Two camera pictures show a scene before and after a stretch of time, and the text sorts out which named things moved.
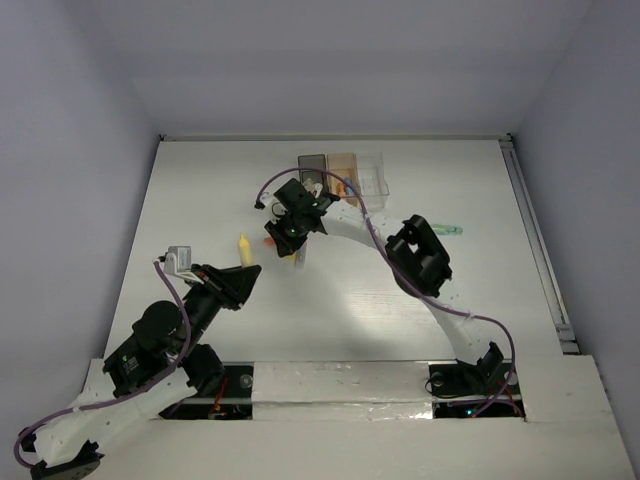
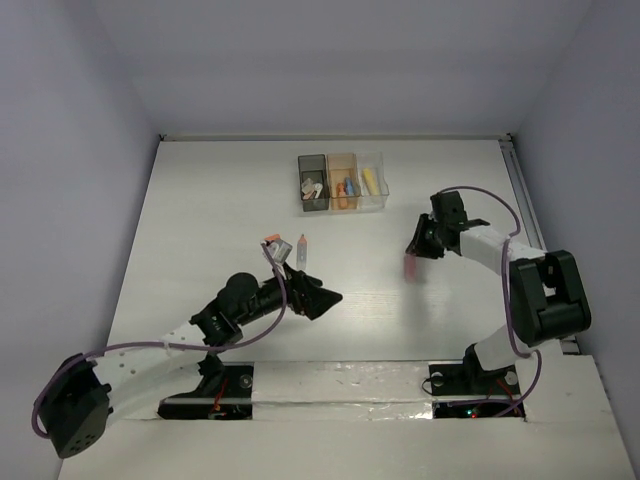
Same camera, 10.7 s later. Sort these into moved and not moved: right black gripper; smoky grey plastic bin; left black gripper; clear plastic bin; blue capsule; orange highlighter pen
Moved: left black gripper; right black gripper
Not moved: smoky grey plastic bin; clear plastic bin; orange highlighter pen; blue capsule
